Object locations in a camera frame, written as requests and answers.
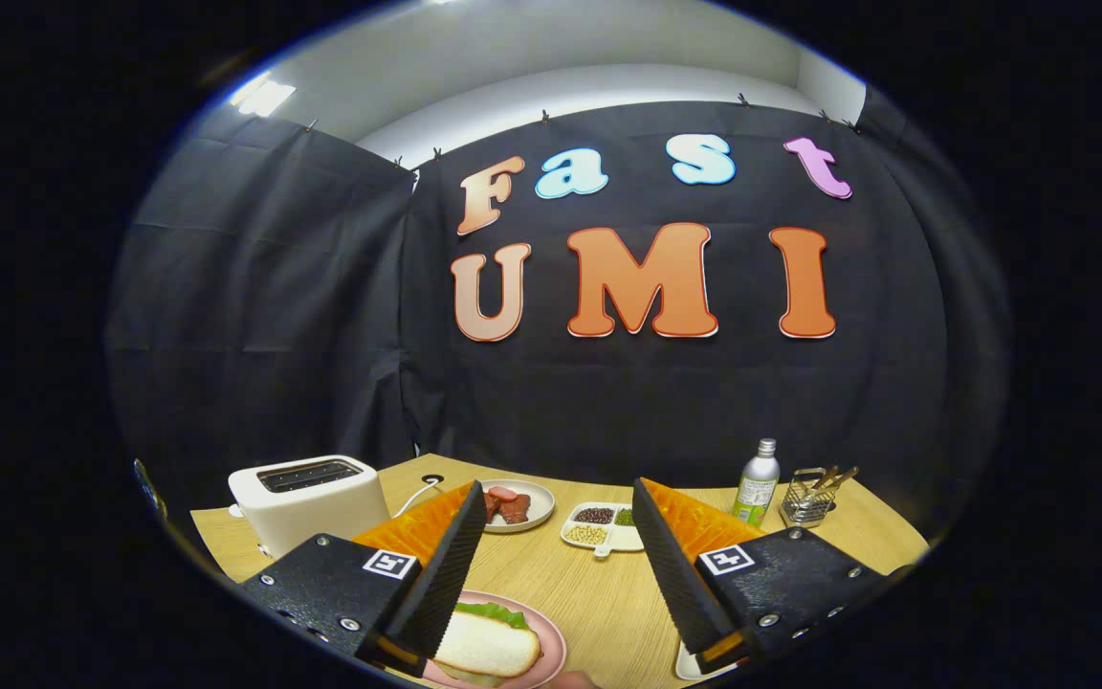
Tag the green lettuce leaf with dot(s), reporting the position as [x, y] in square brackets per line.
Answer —
[498, 614]

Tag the white divided dish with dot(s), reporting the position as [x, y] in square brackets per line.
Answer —
[623, 538]

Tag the pile of yellow soybeans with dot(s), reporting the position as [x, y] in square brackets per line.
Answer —
[587, 535]

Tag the white toaster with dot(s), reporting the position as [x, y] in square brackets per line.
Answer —
[312, 512]

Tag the pile of green beans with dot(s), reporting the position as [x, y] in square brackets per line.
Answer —
[625, 518]

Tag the white square plate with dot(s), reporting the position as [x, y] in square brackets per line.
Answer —
[690, 665]

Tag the pile of dark red beans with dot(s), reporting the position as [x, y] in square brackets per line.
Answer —
[594, 515]

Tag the round white plate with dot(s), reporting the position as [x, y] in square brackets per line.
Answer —
[541, 502]

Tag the brown meat slice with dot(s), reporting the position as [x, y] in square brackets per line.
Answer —
[493, 509]
[516, 510]

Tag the pink sausage slice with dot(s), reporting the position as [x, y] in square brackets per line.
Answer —
[503, 494]

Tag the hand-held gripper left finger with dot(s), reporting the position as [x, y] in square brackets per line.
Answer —
[446, 565]

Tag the silver and green bottle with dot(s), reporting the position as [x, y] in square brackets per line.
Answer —
[755, 493]

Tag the pink plate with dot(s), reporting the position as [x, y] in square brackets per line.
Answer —
[551, 641]

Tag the ceiling light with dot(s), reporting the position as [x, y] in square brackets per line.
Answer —
[264, 96]

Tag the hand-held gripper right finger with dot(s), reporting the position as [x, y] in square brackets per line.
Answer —
[671, 565]

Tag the toasted bread slice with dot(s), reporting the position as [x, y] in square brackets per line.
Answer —
[489, 646]

